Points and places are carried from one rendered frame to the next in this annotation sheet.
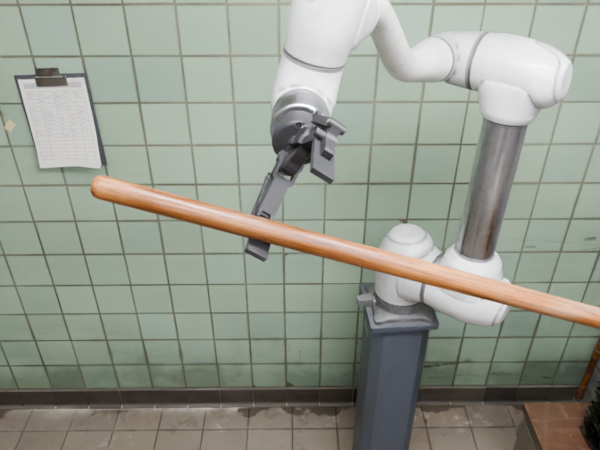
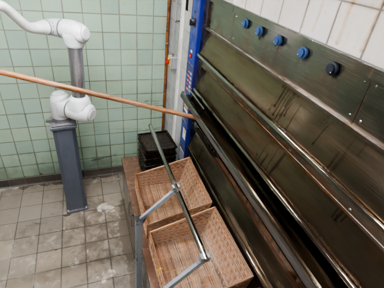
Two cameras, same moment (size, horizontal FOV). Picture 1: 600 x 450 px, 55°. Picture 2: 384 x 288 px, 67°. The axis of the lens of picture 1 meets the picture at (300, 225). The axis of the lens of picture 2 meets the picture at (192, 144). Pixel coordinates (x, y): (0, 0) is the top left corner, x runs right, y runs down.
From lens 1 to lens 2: 1.17 m
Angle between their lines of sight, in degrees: 18
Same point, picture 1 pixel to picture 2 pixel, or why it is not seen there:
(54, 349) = not seen: outside the picture
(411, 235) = (59, 92)
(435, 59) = (42, 26)
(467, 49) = (55, 23)
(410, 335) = (67, 131)
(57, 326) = not seen: outside the picture
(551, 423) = (129, 162)
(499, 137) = (72, 52)
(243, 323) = (12, 147)
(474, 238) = not seen: hidden behind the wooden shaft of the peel
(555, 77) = (80, 32)
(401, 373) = (68, 148)
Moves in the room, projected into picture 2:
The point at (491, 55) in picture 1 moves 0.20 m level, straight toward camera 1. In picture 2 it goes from (62, 26) to (50, 32)
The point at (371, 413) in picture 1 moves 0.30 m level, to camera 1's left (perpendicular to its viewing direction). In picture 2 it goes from (62, 167) to (24, 171)
